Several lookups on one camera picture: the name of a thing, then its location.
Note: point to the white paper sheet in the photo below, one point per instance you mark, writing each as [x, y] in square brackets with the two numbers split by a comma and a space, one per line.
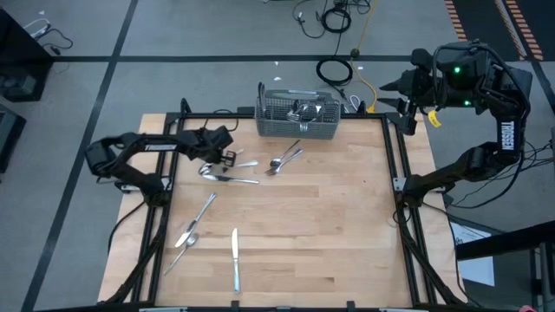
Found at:
[477, 268]

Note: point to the pink object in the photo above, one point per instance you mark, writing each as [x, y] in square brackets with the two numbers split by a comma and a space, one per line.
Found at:
[526, 309]

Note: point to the silver spoon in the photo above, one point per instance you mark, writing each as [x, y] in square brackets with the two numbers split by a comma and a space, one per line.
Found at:
[275, 163]
[292, 115]
[204, 169]

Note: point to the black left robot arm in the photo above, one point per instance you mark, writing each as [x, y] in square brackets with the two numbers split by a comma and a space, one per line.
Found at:
[160, 147]

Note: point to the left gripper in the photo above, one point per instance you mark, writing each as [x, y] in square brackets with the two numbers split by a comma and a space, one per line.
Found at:
[208, 141]

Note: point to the black side table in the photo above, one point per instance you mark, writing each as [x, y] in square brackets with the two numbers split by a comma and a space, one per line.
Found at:
[498, 247]

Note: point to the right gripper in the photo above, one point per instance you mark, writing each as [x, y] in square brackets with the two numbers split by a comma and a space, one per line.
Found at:
[422, 86]

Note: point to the grey mesh cutlery basket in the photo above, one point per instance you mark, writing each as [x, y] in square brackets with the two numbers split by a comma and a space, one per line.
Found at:
[282, 130]

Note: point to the black cabinet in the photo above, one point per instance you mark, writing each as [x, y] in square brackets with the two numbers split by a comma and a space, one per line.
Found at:
[13, 43]

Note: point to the black plastic crate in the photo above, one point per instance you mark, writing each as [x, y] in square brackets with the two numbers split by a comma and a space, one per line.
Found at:
[21, 84]

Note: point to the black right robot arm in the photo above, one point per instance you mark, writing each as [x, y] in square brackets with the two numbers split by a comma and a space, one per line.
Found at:
[507, 134]

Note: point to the black box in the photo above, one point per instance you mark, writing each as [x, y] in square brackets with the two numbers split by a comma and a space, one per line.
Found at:
[8, 138]

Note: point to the black round plug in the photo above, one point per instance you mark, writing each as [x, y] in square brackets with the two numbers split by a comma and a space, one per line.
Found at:
[354, 53]

